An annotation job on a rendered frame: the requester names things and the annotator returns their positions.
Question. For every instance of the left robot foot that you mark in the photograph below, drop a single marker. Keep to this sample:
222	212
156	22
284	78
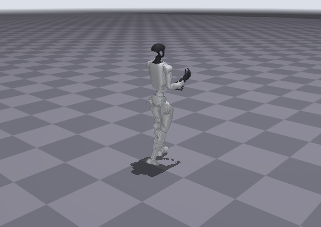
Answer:
161	152

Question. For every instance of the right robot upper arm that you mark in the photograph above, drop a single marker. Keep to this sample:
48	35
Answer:
168	71

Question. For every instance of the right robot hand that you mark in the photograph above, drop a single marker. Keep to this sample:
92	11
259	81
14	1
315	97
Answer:
186	75

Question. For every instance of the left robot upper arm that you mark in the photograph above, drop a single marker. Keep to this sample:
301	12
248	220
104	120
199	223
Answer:
147	64

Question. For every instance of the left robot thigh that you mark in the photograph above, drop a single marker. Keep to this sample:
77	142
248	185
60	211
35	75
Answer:
156	113

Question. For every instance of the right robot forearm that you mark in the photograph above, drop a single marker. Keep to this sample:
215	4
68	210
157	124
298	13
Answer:
177	85

